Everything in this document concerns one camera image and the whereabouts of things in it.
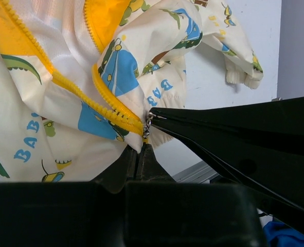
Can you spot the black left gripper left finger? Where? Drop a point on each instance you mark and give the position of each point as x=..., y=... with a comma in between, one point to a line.
x=67, y=213

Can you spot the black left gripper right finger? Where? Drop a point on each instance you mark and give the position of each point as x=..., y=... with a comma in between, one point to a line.
x=166, y=213

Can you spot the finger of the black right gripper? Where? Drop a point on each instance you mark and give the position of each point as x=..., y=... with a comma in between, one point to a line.
x=275, y=177
x=276, y=125

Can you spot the cream dinosaur print baby jacket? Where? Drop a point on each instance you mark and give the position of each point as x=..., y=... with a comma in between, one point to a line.
x=78, y=78

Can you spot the blue cloth under table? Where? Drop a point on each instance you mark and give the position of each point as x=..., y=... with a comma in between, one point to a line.
x=280, y=235

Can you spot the aluminium front table rail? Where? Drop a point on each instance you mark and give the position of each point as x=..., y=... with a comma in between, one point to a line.
x=199, y=173

